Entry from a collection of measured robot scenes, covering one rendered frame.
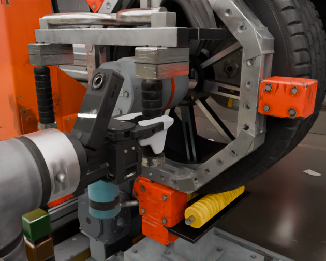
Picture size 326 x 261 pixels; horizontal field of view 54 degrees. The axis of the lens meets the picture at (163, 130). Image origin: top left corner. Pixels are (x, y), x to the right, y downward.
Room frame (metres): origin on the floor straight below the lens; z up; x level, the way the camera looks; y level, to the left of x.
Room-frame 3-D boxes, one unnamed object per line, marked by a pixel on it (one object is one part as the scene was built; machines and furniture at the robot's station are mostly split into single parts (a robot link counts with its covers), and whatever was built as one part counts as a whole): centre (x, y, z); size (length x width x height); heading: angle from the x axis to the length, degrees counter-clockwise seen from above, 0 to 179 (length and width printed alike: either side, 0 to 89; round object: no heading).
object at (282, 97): (0.63, -0.25, 0.85); 0.09 x 0.08 x 0.07; 51
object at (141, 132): (0.47, 0.04, 0.83); 0.09 x 0.05 x 0.02; 133
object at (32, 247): (0.51, 0.23, 0.59); 0.04 x 0.04 x 0.04; 51
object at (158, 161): (0.54, 0.02, 0.83); 0.04 x 0.04 x 0.16
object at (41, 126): (0.75, 0.28, 0.83); 0.04 x 0.04 x 0.16
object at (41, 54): (0.77, 0.26, 0.93); 0.09 x 0.05 x 0.05; 141
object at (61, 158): (0.38, 0.14, 0.81); 0.10 x 0.05 x 0.09; 51
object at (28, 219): (0.51, 0.23, 0.64); 0.04 x 0.04 x 0.04; 51
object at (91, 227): (1.18, 0.14, 0.26); 0.42 x 0.18 x 0.35; 141
